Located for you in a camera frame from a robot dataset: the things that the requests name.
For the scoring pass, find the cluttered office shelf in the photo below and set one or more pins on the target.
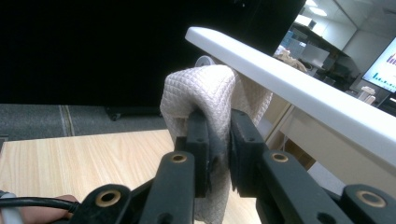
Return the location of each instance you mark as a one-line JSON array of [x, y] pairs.
[[311, 53]]

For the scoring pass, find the computer monitor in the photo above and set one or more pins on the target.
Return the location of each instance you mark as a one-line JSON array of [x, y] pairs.
[[384, 70]]

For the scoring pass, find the ceiling light panel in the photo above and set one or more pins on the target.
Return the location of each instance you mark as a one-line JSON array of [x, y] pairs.
[[318, 11]]

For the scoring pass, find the white textured cloth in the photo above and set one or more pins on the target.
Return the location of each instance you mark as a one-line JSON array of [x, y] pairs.
[[199, 90]]

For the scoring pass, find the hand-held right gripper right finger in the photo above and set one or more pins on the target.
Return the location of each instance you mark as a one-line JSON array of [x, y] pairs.
[[246, 155]]

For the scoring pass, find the black curtain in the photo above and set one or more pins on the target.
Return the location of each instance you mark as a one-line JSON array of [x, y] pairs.
[[93, 46]]

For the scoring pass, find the beige wooden desk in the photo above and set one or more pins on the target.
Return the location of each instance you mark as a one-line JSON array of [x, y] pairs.
[[299, 130]]

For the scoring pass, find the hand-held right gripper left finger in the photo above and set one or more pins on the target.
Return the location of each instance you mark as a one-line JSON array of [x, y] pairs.
[[199, 146]]

